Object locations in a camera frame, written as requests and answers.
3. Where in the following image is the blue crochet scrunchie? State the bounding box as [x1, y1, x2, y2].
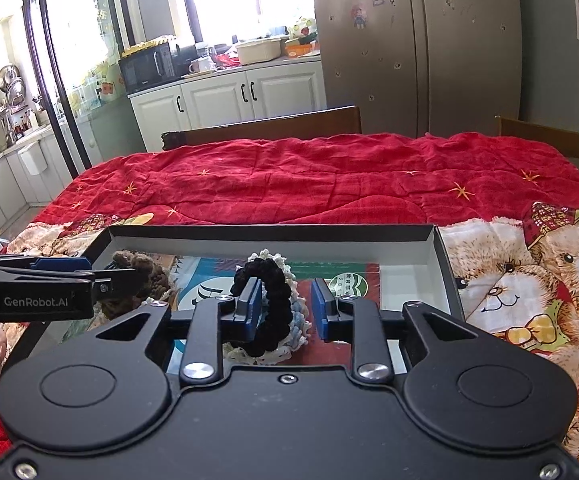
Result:
[256, 285, 311, 354]

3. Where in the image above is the black shallow cardboard box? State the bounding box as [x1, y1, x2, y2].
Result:
[4, 223, 469, 376]

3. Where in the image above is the cream crochet scrunchie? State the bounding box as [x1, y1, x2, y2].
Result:
[222, 248, 298, 366]

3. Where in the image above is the printed booklet in box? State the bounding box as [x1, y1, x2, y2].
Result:
[168, 249, 381, 365]

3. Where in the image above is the red quilted bear blanket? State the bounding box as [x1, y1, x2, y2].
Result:
[8, 132, 579, 460]

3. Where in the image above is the black microwave oven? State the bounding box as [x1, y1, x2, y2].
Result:
[119, 41, 181, 93]

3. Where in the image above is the white kitchen cabinet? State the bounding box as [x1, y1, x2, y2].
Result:
[130, 55, 327, 152]

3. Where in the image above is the white mug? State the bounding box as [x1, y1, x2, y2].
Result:
[188, 56, 216, 74]

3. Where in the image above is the cream plastic basin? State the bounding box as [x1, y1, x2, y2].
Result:
[236, 36, 285, 66]

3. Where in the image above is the orange bowl on counter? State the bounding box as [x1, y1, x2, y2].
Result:
[285, 42, 318, 58]

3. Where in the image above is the steel double door refrigerator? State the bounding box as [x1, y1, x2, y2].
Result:
[314, 0, 523, 138]

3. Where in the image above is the brown wooden chair right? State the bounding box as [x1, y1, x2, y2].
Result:
[495, 116, 579, 159]

